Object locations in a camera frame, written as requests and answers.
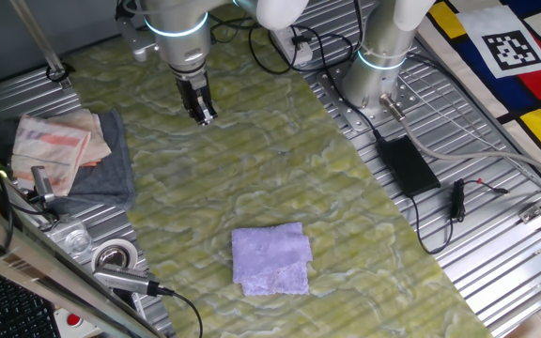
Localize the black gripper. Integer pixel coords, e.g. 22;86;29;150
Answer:
175;70;219;127

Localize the purple microfibre cloth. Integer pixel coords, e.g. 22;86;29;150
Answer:
230;222;314;297

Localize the green marble pattern mat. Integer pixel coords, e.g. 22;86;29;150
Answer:
63;0;495;338

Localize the beige towel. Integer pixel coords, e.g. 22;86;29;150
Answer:
47;108;112;168

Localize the dark grey towel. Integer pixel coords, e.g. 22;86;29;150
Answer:
0;108;136;212

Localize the white power strip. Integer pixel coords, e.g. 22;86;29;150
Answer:
270;25;314;67

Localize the pink striped towel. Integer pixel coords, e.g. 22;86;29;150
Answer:
10;115;92;197

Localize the slanted aluminium pole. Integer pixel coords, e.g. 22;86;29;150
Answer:
9;0;72;90

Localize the steel bowl with beige rim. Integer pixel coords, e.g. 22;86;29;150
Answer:
90;238;139;273

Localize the clear glass cup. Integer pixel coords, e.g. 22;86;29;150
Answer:
49;216;93;257

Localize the black power adapter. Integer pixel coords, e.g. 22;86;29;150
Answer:
376;134;441;198

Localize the grey box with red button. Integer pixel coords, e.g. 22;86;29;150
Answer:
54;307;102;338

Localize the black keyboard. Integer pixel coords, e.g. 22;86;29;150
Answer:
0;269;63;338

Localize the white paper marker tag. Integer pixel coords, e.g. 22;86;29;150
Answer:
456;4;541;80

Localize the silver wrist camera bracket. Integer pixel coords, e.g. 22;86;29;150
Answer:
115;16;159;63

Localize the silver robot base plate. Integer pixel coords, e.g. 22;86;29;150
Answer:
315;60;422;137

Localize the small silver camera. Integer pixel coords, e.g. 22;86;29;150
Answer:
29;164;56;204

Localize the black power cable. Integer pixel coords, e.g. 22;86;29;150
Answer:
249;23;385;143

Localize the silver camera with vents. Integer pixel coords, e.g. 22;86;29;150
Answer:
92;262;176;298

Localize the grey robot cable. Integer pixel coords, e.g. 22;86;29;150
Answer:
379;92;541;184

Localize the black camera cable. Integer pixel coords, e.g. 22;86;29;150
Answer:
170;288;205;338

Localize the aluminium frame bar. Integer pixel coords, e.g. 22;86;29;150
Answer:
0;192;166;338

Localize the bundled black cable red tip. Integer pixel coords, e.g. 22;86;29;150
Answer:
410;177;510;255

